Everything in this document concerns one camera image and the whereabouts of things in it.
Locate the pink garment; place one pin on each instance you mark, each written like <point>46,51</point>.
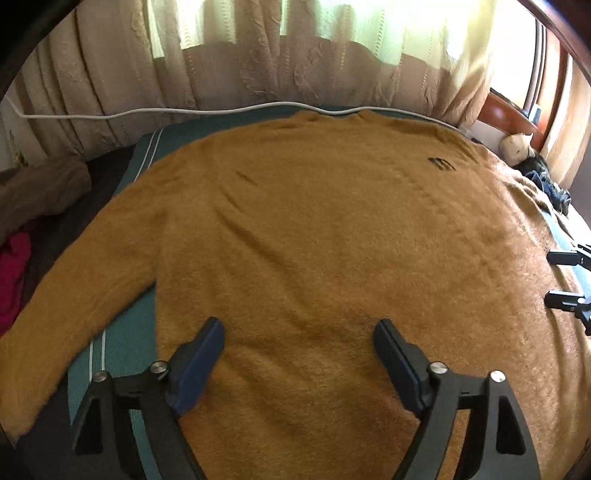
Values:
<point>14,267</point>

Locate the beige patterned curtain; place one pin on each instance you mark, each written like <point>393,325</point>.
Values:
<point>231,69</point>

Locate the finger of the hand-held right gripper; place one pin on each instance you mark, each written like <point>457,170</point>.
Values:
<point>570,257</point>
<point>565,300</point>

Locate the black fuzzy item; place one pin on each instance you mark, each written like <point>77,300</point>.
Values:
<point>534,165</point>

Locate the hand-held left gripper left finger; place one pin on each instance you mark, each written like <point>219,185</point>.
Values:
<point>198,364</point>

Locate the mustard fuzzy sweater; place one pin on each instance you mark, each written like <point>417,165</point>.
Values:
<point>323,230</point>

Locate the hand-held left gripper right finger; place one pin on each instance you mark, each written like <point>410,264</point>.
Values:
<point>401,364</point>

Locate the dark cloth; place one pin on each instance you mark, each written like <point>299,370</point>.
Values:
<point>69,240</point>

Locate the cream stuffed toy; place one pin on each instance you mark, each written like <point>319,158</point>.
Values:
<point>515,145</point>

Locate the wooden headboard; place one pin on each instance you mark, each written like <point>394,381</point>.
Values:
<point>501,110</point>

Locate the brown garment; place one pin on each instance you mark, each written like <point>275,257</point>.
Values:
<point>41,194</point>

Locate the small blue box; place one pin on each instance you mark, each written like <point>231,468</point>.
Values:
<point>536,113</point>

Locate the dark blue cloth item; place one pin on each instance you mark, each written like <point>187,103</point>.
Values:
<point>551,189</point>

